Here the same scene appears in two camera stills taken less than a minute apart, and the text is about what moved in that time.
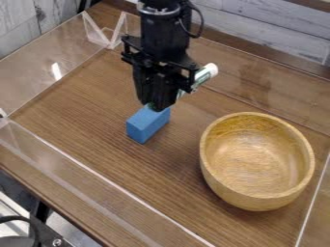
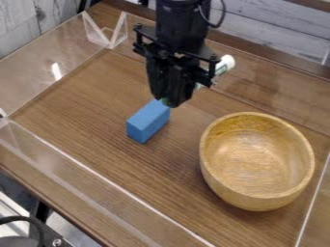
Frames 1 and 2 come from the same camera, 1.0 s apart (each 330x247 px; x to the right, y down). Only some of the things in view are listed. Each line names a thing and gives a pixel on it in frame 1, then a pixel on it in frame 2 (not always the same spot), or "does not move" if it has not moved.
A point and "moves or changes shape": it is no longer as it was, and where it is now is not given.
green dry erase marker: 206,72 moves or changes shape
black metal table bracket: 45,234 does not move
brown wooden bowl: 256,159 does not move
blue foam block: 147,123 does not move
